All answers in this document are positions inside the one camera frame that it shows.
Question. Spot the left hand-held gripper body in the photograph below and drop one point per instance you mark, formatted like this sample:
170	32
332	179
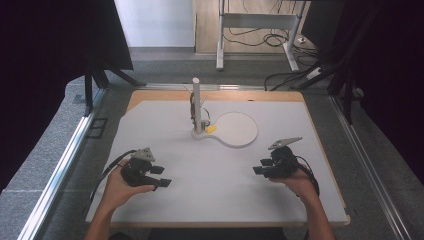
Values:
136	170

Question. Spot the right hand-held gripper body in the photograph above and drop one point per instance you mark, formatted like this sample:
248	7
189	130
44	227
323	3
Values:
283	163

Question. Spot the white key stand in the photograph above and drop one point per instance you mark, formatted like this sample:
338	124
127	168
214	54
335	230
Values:
236	130

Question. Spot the person's right hand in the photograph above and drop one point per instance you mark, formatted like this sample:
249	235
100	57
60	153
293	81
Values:
298	185

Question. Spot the person's left hand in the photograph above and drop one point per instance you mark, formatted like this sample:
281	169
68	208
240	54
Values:
117	190

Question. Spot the white table mat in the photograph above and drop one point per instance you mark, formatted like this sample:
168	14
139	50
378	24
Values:
206	206

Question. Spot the black metal stand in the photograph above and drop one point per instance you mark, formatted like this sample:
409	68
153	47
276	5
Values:
348	96
88	93

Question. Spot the white power strip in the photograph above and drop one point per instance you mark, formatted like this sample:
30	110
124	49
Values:
314	73

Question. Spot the black curtain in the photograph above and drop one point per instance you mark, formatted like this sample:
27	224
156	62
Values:
50	50
393	66

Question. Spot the aluminium rail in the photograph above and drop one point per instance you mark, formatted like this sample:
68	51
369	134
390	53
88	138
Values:
366	160
60	173

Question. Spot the white desk frame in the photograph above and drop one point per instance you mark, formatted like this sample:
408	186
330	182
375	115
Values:
256	20

